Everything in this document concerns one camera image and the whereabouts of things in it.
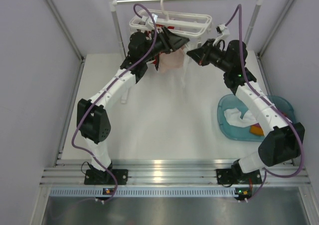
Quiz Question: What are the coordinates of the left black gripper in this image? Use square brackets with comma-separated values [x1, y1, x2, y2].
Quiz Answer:
[141, 25, 188, 62]

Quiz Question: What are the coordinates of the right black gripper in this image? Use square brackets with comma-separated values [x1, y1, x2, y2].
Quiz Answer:
[187, 39, 232, 73]

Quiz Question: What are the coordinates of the pink sock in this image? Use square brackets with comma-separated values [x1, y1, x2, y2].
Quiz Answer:
[158, 49, 184, 73]

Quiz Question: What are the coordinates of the white plastic clip hanger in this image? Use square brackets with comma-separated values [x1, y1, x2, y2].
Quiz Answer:
[129, 0, 212, 47]

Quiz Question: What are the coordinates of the white sock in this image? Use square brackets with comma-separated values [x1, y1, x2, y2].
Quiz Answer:
[181, 43, 193, 88]
[224, 108, 257, 128]

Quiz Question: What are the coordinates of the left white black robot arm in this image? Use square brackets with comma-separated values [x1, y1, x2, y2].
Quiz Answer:
[76, 27, 190, 185]

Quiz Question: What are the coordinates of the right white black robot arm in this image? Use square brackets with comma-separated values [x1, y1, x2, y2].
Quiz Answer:
[186, 39, 305, 184]

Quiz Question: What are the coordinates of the red sock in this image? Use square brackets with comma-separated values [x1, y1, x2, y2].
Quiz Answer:
[151, 26, 179, 70]

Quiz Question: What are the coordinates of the teal plastic basket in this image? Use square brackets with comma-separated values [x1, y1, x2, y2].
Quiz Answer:
[216, 93, 295, 142]

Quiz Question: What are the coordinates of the white metal drying rack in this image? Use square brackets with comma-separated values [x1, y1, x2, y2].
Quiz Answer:
[107, 0, 264, 58]

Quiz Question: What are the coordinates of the orange purple sock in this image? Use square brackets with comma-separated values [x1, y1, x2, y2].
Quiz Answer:
[249, 124, 264, 136]

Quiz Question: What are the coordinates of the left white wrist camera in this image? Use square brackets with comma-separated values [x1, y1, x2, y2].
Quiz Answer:
[141, 13, 158, 28]

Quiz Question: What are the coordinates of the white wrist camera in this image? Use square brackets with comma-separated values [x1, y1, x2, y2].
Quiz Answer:
[215, 23, 230, 42]
[141, 13, 158, 28]

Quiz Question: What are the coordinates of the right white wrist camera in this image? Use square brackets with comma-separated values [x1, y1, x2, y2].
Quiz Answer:
[215, 23, 230, 42]

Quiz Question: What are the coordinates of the perforated cable duct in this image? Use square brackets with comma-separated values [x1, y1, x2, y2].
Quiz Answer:
[49, 187, 252, 198]

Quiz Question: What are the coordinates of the aluminium mounting rail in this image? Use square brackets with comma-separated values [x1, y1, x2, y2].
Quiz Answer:
[39, 159, 311, 186]

